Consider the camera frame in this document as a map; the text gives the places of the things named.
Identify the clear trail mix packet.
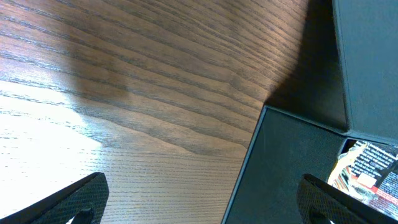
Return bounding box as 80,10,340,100
327,140,397,220

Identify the black gift box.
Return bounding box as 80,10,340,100
222,1,397,223

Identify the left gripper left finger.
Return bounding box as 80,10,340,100
1,172,109,224

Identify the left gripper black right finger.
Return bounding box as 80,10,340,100
297,174,397,224

